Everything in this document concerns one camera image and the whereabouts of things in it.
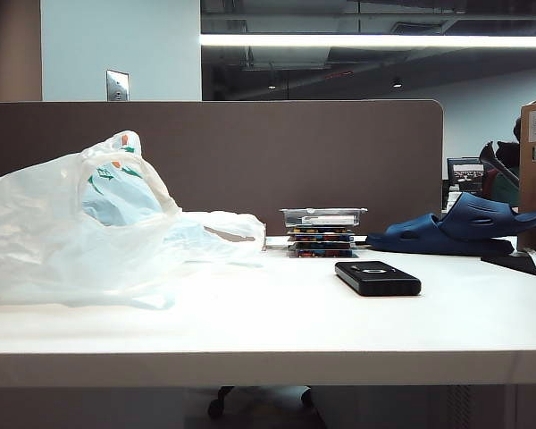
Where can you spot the black power bank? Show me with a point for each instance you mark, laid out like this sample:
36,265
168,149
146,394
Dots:
375,279

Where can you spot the white plastic shopping bag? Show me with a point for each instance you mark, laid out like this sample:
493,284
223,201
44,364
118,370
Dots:
36,232

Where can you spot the small clear plastic case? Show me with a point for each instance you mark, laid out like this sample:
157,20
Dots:
277,243

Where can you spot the clear plastic flat box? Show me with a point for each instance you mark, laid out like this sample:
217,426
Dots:
321,218

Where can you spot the colourful flat card box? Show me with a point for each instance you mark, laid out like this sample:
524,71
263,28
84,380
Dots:
321,251
321,230
321,238

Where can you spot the brown desk partition panel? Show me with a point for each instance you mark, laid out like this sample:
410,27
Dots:
250,152

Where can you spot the navy blue rubber slipper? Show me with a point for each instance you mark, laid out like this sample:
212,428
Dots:
478,214
411,239

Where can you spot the long ceiling light strip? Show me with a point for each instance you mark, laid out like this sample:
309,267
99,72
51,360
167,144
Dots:
362,40

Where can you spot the black background monitor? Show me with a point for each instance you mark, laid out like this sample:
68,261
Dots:
466,172

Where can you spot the seated person in background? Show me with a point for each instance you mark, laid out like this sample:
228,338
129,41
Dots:
502,183

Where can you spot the black table mat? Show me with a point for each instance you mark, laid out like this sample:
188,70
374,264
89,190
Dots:
513,263

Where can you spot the metal wall switch plate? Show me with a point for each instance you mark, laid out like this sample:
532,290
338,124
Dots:
117,85

